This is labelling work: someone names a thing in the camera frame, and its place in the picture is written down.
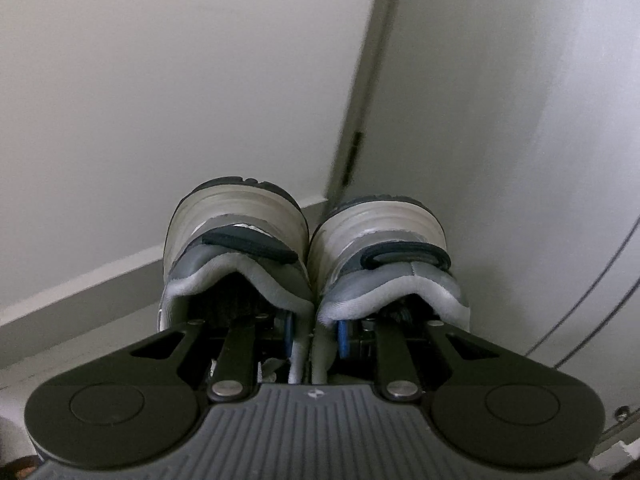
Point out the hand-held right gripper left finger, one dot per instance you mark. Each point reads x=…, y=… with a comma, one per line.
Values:
x=288, y=335

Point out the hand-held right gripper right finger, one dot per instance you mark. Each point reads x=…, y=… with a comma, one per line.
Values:
x=343, y=340

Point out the grey silver running shoe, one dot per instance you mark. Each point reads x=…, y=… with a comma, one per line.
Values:
x=235, y=220
x=390, y=230

